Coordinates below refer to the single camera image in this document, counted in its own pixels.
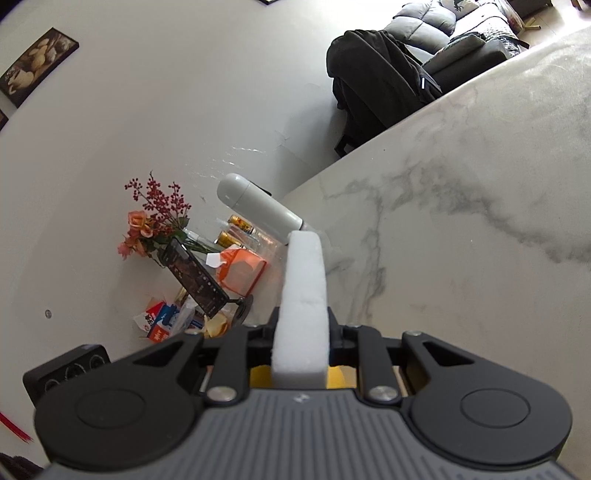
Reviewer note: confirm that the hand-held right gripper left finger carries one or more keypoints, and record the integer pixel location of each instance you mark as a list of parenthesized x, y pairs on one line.
[(263, 344)]

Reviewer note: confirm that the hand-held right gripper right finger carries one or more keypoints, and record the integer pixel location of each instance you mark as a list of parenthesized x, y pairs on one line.
[(334, 341)]

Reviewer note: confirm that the yellow printed bowl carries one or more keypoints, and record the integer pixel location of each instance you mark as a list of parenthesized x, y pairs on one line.
[(341, 377)]

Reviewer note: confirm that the white sponge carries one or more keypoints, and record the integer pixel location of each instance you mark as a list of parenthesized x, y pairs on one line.
[(302, 300)]

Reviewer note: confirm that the orange peel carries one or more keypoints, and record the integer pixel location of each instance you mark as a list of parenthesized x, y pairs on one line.
[(216, 325)]

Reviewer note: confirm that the orange tissue pack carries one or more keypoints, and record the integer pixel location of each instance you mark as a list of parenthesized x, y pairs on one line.
[(240, 272)]

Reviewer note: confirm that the black smartphone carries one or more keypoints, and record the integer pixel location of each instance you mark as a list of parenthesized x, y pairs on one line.
[(194, 277)]

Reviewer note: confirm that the clear glass cup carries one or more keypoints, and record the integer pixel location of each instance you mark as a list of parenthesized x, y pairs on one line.
[(270, 247)]

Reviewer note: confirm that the red blue carton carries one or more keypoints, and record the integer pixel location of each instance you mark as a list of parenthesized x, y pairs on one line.
[(154, 323)]

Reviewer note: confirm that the gold can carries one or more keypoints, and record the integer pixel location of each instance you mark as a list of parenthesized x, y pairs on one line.
[(227, 239)]

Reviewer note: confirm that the white thermos bottle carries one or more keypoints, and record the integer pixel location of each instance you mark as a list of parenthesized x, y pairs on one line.
[(258, 203)]

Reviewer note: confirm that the flower bouquet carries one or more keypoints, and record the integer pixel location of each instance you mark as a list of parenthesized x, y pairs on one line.
[(143, 226)]

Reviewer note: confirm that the black electronic box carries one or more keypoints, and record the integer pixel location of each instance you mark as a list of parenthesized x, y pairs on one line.
[(64, 374)]

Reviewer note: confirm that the dark dining chair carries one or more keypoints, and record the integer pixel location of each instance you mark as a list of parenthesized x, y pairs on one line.
[(348, 141)]

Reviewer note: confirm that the black jacket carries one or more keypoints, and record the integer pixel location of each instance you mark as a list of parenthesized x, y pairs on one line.
[(378, 83)]

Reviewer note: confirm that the grey sofa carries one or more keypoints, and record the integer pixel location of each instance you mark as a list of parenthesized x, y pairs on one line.
[(461, 46)]

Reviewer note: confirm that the framed pottery picture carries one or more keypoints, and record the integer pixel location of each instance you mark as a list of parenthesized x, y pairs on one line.
[(39, 67)]

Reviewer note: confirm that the deer print pillow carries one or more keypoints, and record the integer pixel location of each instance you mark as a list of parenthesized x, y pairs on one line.
[(457, 5)]

